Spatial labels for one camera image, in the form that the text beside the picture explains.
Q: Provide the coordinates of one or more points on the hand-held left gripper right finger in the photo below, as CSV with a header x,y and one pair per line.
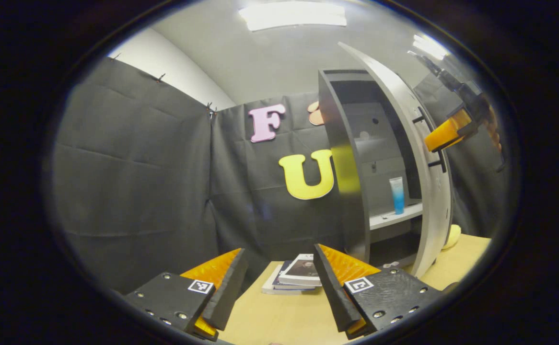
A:
x,y
332,292

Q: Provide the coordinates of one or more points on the black backdrop cloth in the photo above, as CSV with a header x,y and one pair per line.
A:
x,y
140,191

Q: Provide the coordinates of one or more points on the blue cover book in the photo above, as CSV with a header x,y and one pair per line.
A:
x,y
279,280

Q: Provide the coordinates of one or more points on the dark grey cabinet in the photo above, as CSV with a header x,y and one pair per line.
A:
x,y
346,143

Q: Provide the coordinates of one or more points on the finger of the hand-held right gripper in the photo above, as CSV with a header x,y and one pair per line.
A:
x,y
445,134

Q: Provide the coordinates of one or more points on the light grey cabinet door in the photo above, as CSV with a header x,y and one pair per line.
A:
x,y
440,206

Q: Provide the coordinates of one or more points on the yellow plush ball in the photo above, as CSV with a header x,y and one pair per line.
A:
x,y
452,235

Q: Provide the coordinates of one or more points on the large ceiling light panel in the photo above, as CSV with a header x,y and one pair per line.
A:
x,y
293,15

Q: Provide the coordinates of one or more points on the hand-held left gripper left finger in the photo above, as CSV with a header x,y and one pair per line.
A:
x,y
231,292

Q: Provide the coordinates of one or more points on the white and blue bottle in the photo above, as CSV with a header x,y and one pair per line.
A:
x,y
397,196

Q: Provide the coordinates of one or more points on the small ceiling light panel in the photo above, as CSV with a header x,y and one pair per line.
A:
x,y
429,47

